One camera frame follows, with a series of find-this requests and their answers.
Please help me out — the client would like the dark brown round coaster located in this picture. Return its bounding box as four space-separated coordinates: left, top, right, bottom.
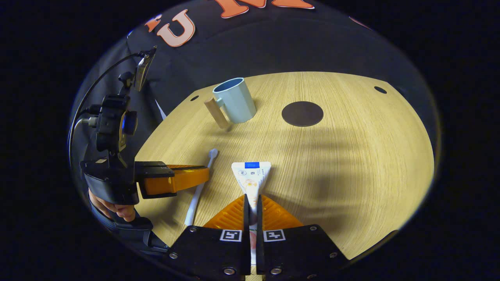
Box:
281 101 324 127

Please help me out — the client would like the white toothpaste tube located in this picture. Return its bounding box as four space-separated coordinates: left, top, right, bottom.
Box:
231 161 272 266

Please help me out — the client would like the black backdrop cloth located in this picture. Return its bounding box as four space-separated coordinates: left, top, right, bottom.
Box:
70 0 438 164

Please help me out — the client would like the blue cup with wooden handle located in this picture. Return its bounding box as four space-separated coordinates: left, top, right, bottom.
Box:
204 77 257 130

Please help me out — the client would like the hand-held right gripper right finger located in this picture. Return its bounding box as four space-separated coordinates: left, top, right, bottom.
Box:
256 194 350 279

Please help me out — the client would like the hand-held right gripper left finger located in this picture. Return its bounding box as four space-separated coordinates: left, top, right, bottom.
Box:
162 194 251 279

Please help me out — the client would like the white toothbrush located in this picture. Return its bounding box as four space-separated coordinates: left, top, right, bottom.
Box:
184 148 219 227

